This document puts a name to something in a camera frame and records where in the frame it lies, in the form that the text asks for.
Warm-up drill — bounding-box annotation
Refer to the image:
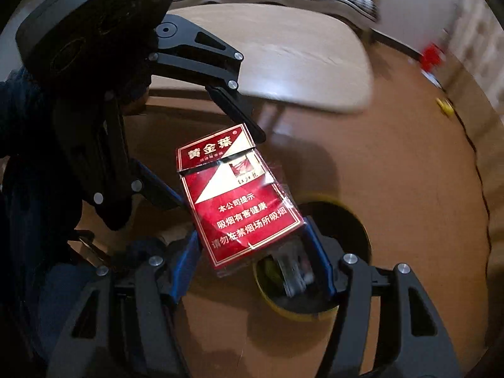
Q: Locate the wooden table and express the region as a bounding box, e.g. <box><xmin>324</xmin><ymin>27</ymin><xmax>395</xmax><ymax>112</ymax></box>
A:
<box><xmin>147</xmin><ymin>4</ymin><xmax>375</xmax><ymax>142</ymax></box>

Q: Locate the black floor cable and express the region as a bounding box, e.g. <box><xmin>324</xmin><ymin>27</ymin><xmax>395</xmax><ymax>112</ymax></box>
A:
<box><xmin>453</xmin><ymin>114</ymin><xmax>495</xmax><ymax>253</ymax></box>

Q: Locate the beige patterned curtain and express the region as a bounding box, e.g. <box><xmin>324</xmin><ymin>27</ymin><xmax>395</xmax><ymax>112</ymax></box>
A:
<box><xmin>445</xmin><ymin>0</ymin><xmax>504</xmax><ymax>127</ymax></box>

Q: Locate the red plastic bag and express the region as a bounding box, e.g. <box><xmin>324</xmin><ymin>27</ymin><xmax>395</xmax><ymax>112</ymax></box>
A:
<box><xmin>419</xmin><ymin>43</ymin><xmax>445</xmax><ymax>72</ymax></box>

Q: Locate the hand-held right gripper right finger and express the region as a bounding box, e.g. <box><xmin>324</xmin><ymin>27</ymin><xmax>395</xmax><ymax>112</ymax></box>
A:
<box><xmin>301</xmin><ymin>216</ymin><xmax>463</xmax><ymax>378</ymax></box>

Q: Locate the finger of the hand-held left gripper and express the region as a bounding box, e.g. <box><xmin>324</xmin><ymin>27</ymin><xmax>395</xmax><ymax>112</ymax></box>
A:
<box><xmin>128</xmin><ymin>158</ymin><xmax>187</xmax><ymax>211</ymax></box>
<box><xmin>149</xmin><ymin>13</ymin><xmax>267</xmax><ymax>143</ymax></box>

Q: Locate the white paper sheet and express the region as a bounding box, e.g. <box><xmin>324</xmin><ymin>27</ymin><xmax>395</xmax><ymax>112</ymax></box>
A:
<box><xmin>421</xmin><ymin>70</ymin><xmax>444</xmax><ymax>87</ymax></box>

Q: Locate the black trash bin yellow rim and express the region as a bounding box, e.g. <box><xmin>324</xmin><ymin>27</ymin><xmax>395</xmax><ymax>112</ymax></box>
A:
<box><xmin>252</xmin><ymin>193</ymin><xmax>373</xmax><ymax>318</ymax></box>

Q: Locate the yellow toy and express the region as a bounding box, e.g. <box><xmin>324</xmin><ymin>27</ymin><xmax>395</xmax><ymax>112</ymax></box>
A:
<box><xmin>435</xmin><ymin>98</ymin><xmax>457</xmax><ymax>117</ymax></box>

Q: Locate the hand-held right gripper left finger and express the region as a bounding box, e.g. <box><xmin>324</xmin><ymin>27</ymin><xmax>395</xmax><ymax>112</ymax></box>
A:
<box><xmin>45</xmin><ymin>230</ymin><xmax>199</xmax><ymax>378</ymax></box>

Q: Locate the red cigarette box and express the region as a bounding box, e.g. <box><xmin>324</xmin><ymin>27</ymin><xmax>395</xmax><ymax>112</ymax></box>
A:
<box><xmin>175</xmin><ymin>123</ymin><xmax>306</xmax><ymax>280</ymax></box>

